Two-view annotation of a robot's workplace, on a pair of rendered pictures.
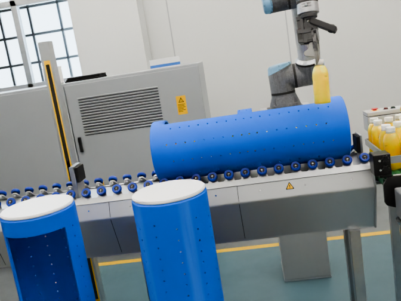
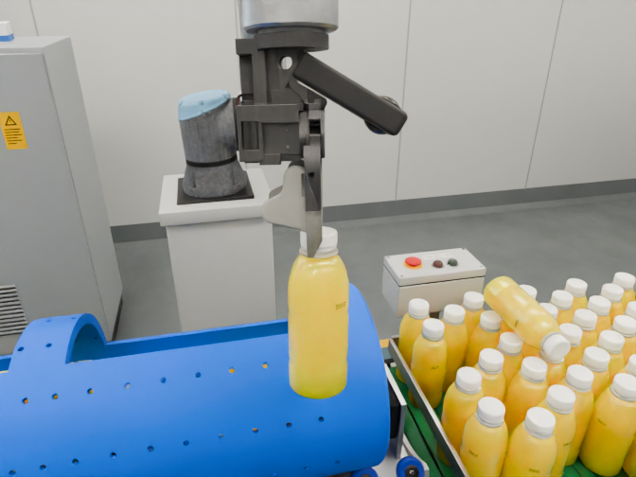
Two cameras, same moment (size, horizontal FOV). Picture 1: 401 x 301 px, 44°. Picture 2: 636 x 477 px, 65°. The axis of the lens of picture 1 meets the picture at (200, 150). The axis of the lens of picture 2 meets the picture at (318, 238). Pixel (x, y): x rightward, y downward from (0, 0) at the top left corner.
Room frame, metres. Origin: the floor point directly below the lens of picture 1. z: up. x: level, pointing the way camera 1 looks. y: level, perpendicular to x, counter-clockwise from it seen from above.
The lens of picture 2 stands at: (1.63, -0.39, 1.64)
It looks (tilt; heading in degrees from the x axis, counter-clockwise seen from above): 27 degrees down; 341
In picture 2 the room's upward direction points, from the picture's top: straight up
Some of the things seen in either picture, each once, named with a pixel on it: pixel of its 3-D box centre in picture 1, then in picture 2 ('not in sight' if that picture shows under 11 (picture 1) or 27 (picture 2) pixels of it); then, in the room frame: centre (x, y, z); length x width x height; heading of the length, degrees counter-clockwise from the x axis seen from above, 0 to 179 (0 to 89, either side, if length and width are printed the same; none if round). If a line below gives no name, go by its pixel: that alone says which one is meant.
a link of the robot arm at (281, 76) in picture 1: (281, 77); (210, 124); (3.06, -0.57, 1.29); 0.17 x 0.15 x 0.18; 79
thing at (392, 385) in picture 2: (357, 147); (386, 411); (2.18, -0.71, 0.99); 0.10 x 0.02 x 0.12; 173
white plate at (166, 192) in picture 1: (168, 191); not in sight; (1.78, 0.14, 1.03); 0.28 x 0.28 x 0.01
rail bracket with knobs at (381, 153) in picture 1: (380, 164); not in sight; (1.98, -0.73, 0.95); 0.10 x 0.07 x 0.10; 173
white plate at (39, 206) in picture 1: (37, 206); not in sight; (1.86, 0.66, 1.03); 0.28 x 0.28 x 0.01
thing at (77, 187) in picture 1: (79, 180); not in sight; (2.35, 0.61, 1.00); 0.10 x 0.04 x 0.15; 173
